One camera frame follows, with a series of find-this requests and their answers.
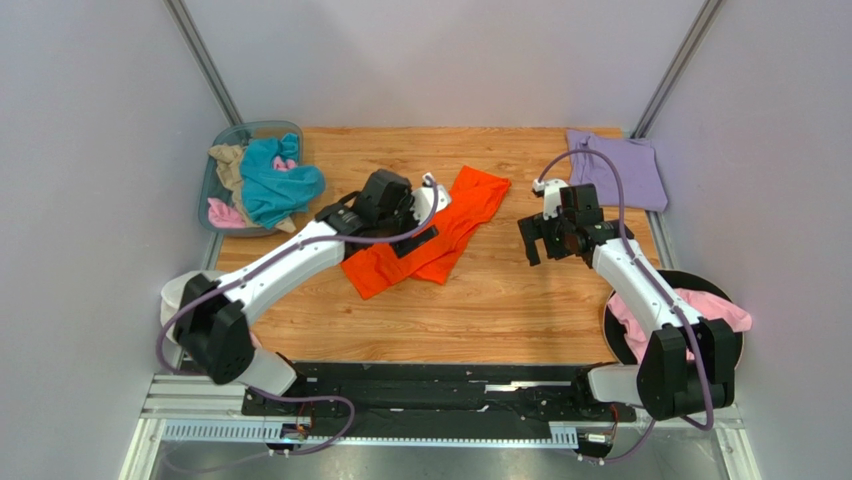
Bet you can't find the round black tray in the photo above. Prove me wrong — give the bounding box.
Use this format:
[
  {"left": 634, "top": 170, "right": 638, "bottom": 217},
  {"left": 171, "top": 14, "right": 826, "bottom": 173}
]
[{"left": 602, "top": 269, "right": 746, "bottom": 367}]

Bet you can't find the folded lavender t shirt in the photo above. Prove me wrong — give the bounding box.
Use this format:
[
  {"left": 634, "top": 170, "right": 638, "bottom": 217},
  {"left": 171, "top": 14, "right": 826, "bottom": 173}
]
[{"left": 566, "top": 130, "right": 668, "bottom": 212}]

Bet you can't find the white mesh bag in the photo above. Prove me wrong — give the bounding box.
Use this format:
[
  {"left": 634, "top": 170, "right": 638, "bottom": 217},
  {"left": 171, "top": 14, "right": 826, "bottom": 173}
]
[{"left": 160, "top": 270, "right": 225, "bottom": 326}]

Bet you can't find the teal t shirt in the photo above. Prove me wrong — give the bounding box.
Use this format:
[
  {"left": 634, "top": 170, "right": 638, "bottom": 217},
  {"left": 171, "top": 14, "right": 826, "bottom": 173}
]
[{"left": 240, "top": 133, "right": 326, "bottom": 229}]

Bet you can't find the aluminium frame rail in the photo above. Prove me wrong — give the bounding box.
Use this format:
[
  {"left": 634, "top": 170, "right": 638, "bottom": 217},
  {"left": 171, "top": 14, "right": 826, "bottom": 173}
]
[{"left": 122, "top": 375, "right": 761, "bottom": 479}]

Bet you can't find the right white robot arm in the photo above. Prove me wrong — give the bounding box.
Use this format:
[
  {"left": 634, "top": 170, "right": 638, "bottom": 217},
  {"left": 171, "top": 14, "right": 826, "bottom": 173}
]
[{"left": 518, "top": 180, "right": 742, "bottom": 420}]

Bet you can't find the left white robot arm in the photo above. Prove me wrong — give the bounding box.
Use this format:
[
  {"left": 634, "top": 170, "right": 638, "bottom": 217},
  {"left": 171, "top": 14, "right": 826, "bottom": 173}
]
[{"left": 158, "top": 169, "right": 452, "bottom": 396}]

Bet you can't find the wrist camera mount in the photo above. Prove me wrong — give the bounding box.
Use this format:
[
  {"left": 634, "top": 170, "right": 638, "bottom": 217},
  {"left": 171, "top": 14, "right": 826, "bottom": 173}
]
[
  {"left": 410, "top": 172, "right": 452, "bottom": 225},
  {"left": 532, "top": 179, "right": 569, "bottom": 220}
]

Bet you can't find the orange t shirt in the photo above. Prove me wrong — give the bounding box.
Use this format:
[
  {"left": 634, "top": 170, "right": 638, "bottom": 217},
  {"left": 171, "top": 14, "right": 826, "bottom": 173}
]
[{"left": 341, "top": 166, "right": 511, "bottom": 300}]

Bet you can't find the pink t shirt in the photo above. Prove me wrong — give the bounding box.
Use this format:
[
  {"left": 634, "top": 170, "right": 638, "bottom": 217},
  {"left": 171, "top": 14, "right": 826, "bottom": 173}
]
[{"left": 606, "top": 288, "right": 753, "bottom": 364}]

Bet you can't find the grey plastic laundry basket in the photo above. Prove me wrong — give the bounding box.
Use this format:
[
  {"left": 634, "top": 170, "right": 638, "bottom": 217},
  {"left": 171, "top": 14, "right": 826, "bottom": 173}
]
[{"left": 197, "top": 121, "right": 304, "bottom": 238}]

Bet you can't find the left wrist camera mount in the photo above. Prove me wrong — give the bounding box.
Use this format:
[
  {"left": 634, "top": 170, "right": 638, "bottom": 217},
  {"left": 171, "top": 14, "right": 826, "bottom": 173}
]
[{"left": 410, "top": 172, "right": 452, "bottom": 225}]

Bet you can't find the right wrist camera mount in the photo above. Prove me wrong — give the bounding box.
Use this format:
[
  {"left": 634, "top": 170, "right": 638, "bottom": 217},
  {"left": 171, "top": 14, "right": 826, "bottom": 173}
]
[{"left": 532, "top": 179, "right": 569, "bottom": 220}]

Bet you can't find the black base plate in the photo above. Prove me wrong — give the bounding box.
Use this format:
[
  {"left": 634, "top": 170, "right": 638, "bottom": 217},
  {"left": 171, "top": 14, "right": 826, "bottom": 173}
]
[{"left": 236, "top": 362, "right": 637, "bottom": 440}]

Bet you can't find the beige t shirt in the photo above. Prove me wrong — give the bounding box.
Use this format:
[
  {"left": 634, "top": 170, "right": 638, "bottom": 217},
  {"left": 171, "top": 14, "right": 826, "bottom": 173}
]
[{"left": 207, "top": 144, "right": 261, "bottom": 230}]

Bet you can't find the pink garment in basket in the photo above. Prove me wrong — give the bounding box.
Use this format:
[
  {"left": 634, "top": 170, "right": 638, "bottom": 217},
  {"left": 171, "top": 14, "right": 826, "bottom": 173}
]
[{"left": 203, "top": 145, "right": 304, "bottom": 232}]

